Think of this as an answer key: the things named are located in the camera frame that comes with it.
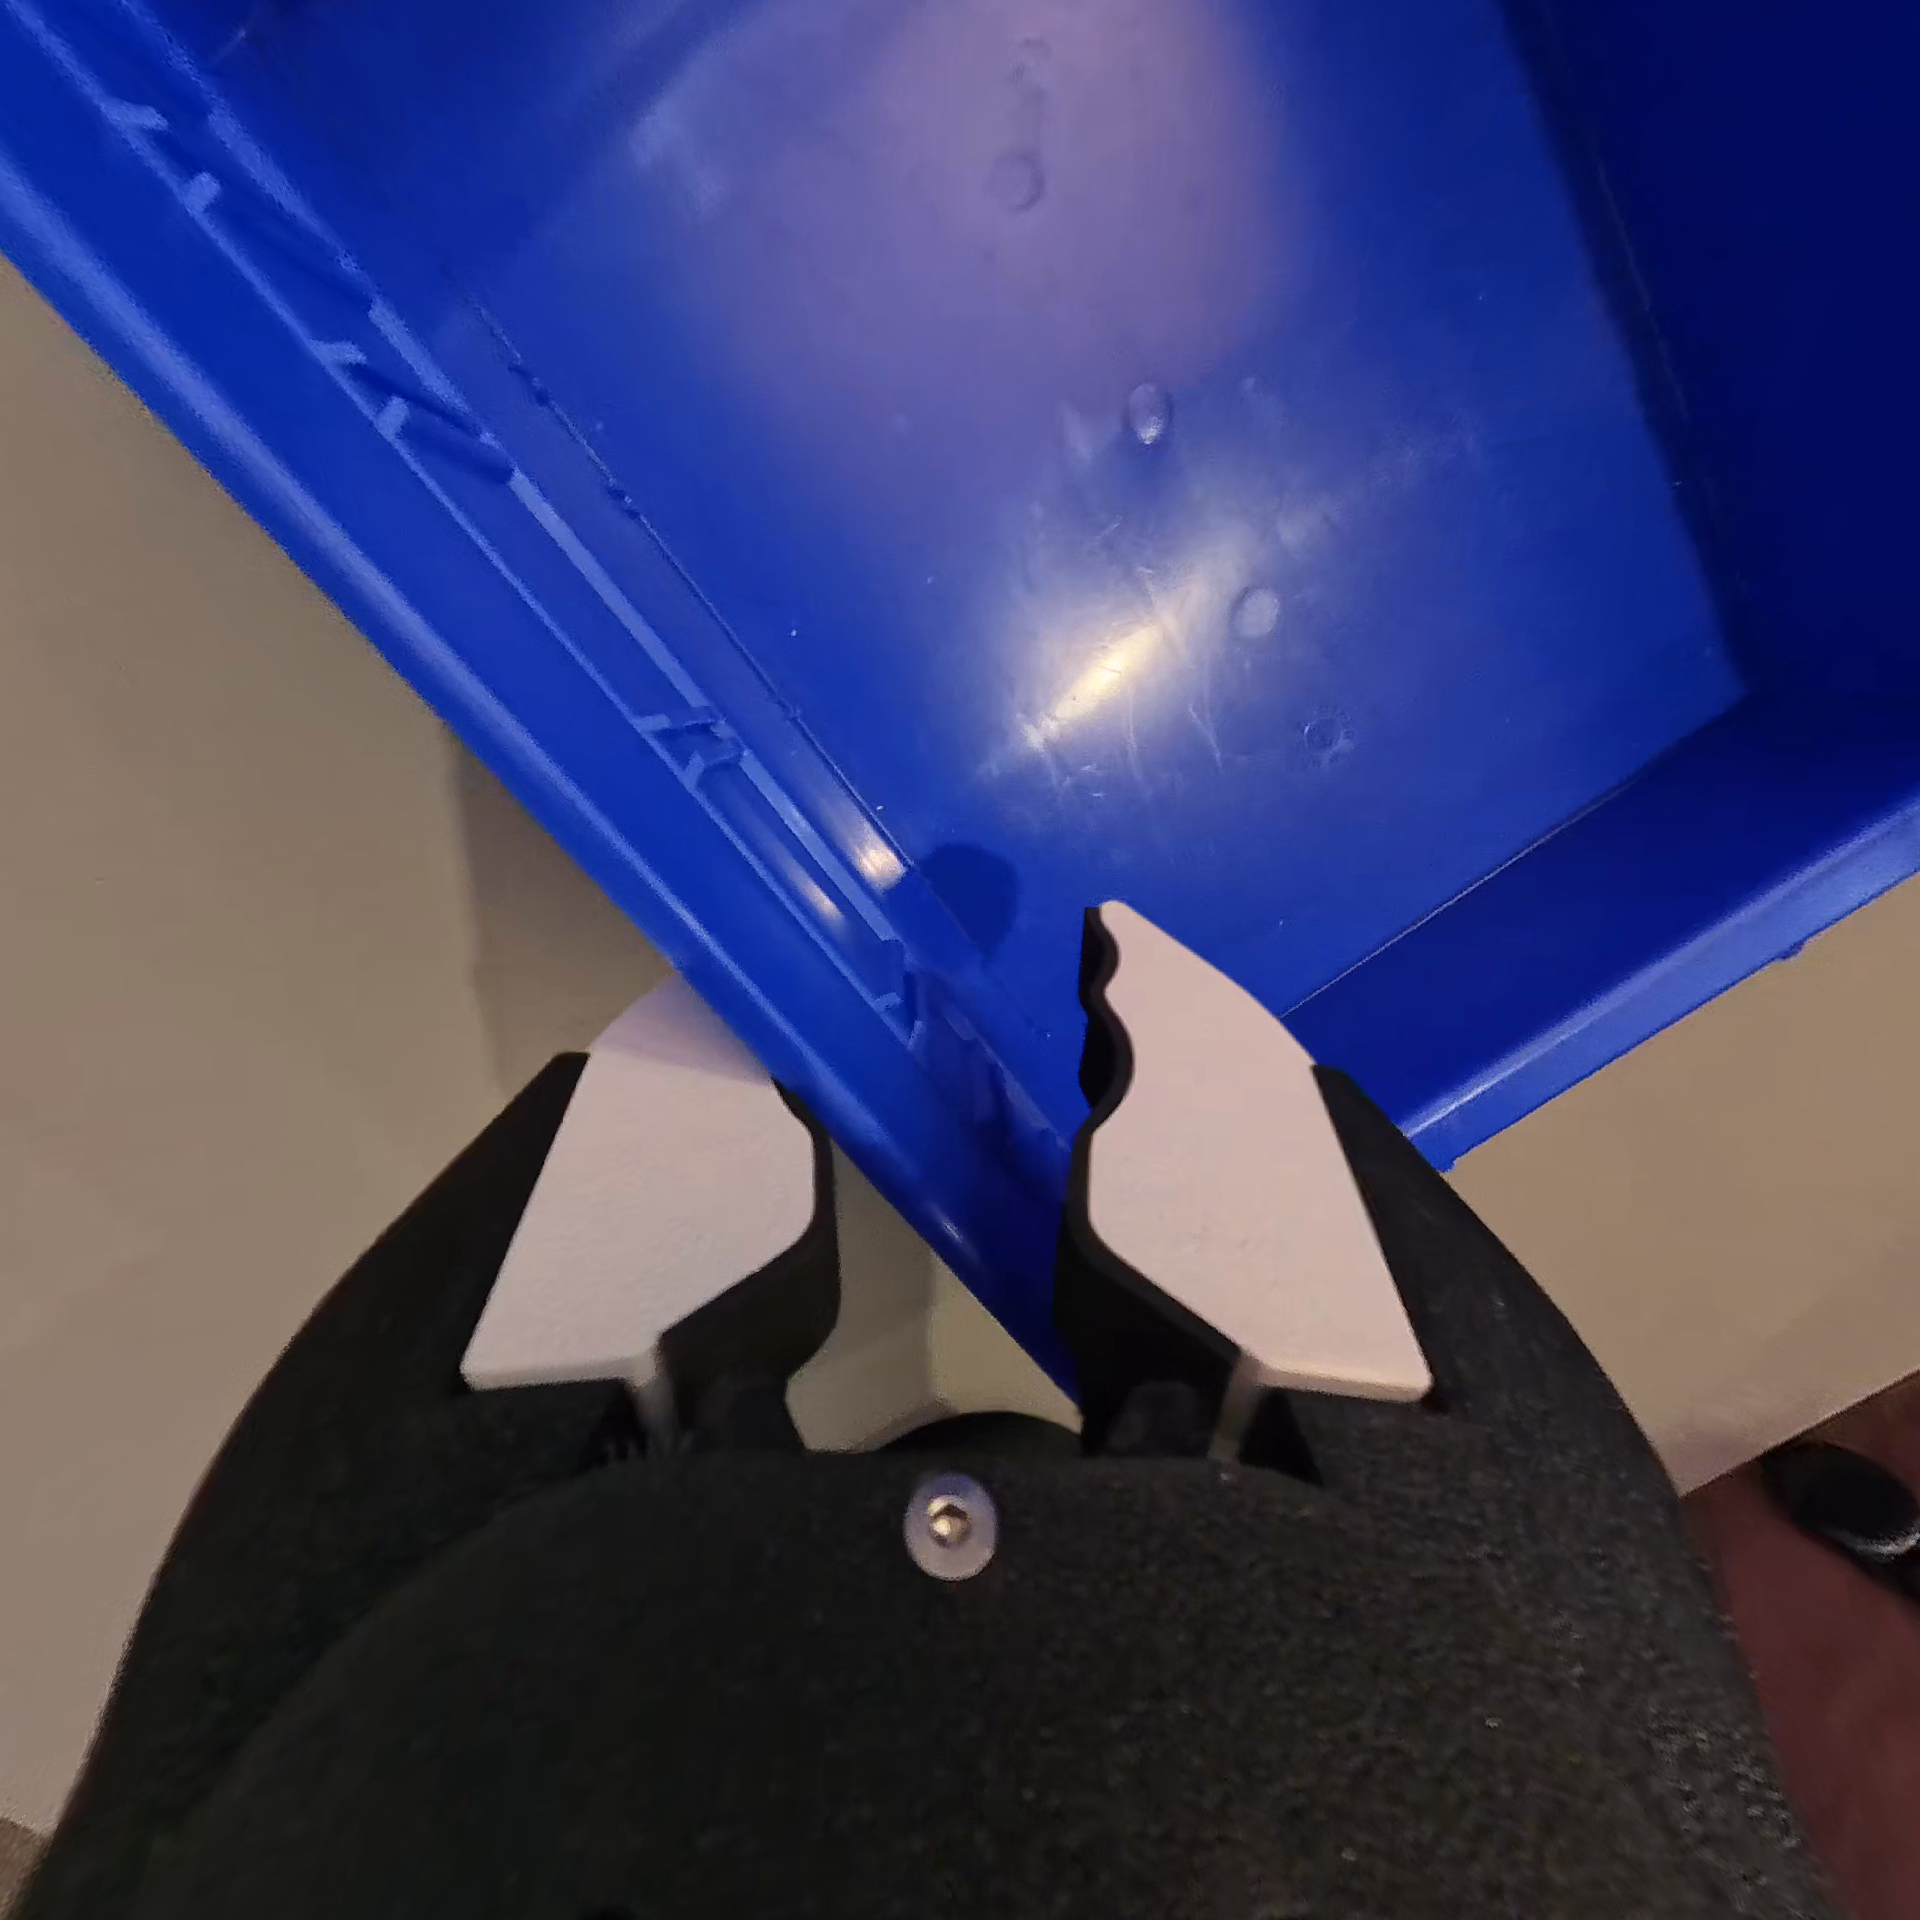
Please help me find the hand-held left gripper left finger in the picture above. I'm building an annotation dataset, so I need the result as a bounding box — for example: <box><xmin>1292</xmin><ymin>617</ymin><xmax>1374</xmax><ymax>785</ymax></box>
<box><xmin>460</xmin><ymin>967</ymin><xmax>840</xmax><ymax>1450</ymax></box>

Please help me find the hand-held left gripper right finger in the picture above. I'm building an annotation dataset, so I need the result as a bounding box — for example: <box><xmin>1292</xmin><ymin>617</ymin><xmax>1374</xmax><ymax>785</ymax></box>
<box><xmin>1056</xmin><ymin>901</ymin><xmax>1439</xmax><ymax>1455</ymax></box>

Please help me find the blue plastic bin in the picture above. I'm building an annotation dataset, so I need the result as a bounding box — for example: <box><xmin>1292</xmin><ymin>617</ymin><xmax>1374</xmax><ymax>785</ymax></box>
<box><xmin>0</xmin><ymin>0</ymin><xmax>1920</xmax><ymax>1398</ymax></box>

